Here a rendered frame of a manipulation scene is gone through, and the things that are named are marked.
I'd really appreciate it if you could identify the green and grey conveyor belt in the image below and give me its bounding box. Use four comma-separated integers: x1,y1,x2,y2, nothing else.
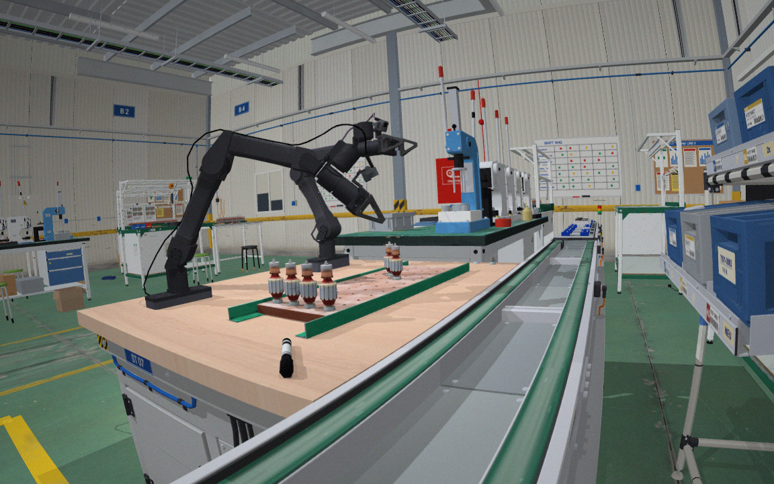
170,240,607,484

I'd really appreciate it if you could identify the white workbench with pegboard shelf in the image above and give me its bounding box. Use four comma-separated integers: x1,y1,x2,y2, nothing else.
119,179,218,288

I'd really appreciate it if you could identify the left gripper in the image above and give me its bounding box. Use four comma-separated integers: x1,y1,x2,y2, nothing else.
368,128,417,156

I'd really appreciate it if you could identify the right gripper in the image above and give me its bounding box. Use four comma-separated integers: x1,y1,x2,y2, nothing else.
332,169,385,224

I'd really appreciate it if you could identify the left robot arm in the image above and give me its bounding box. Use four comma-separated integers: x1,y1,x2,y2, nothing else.
290,120,389,263

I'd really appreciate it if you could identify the brown cardboard box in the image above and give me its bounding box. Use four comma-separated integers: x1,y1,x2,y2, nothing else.
53,286,87,313

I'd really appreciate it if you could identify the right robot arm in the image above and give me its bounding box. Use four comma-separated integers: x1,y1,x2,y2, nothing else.
145,130,361,303

